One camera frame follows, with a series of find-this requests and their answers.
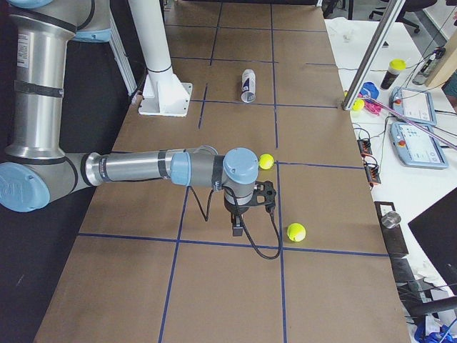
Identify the clear tennis ball can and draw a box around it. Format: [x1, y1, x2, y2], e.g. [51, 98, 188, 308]
[241, 69, 256, 104]

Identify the orange black circuit board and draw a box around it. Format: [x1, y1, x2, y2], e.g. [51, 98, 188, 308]
[357, 138, 381, 188]

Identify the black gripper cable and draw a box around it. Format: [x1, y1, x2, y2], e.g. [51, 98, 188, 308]
[189, 184, 282, 260]

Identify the tennis ball beside post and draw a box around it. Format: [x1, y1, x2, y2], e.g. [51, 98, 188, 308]
[351, 98, 365, 111]

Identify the reacher grabber stick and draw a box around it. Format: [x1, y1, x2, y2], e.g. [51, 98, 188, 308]
[359, 93, 457, 149]

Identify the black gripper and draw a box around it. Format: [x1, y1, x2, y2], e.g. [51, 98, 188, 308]
[224, 188, 253, 237]

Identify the teach pendant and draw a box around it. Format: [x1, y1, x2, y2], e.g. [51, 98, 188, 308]
[390, 121, 449, 169]
[390, 86, 437, 126]

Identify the blue cloth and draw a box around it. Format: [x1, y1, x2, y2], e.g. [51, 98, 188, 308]
[359, 81, 380, 99]

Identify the upper teach pendant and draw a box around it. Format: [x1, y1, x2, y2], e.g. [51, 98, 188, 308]
[390, 86, 437, 126]

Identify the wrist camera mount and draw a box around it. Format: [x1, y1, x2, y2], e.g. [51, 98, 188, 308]
[251, 181, 276, 213]

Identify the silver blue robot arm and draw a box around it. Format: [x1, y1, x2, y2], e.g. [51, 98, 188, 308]
[1, 1, 261, 236]

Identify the tennis ball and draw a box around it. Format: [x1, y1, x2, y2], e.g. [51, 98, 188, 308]
[258, 154, 275, 170]
[286, 222, 306, 242]
[351, 98, 365, 111]

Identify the aluminium frame post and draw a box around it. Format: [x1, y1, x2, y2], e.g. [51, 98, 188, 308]
[341, 0, 406, 111]

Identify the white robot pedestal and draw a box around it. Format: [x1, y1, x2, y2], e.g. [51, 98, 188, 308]
[129, 0, 193, 117]

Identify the dark bottle yellow lid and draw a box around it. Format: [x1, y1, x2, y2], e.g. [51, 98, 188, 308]
[380, 59, 406, 90]

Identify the small metal cup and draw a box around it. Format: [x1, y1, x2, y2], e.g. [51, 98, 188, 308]
[381, 211, 401, 229]

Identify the lower teach pendant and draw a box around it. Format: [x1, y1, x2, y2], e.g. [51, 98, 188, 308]
[390, 121, 449, 169]

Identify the pink cloth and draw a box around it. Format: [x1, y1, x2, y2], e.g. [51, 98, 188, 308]
[363, 99, 382, 116]

